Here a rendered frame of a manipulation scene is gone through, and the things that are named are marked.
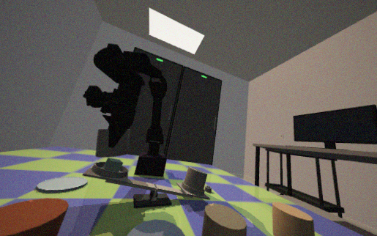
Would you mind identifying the dark grey cylinder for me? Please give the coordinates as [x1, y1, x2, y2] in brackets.
[184, 166, 207, 191]
[95, 129, 130, 158]

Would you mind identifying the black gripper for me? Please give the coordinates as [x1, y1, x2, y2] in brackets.
[100, 87, 139, 147]

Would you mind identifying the brown cylinder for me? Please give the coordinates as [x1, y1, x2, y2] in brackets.
[272, 202, 315, 236]
[201, 204, 247, 236]

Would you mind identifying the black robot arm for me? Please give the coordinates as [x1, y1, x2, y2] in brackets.
[83, 43, 167, 156]

